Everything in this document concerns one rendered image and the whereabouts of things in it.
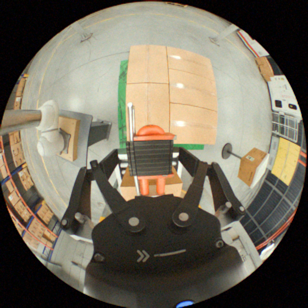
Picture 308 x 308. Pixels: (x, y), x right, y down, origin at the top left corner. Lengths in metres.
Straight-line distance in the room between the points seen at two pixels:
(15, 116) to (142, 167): 0.60
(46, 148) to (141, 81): 0.92
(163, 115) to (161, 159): 0.71
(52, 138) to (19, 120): 0.31
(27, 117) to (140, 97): 0.85
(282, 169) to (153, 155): 7.28
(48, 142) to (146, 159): 0.66
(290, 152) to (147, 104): 7.34
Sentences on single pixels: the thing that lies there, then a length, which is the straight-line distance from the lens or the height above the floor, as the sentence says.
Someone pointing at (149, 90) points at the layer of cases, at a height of 0.54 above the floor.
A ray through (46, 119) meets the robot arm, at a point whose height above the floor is 1.05.
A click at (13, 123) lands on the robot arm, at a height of 1.30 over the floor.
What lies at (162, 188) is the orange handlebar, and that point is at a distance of 0.22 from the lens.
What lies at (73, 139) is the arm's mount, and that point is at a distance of 0.81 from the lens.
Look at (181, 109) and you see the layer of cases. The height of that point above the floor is 0.54.
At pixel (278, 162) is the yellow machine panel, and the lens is 7.28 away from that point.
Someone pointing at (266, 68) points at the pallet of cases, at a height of 0.63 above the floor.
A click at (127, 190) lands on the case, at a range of 0.59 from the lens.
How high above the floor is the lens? 1.37
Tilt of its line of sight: 69 degrees down
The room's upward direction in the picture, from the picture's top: 168 degrees clockwise
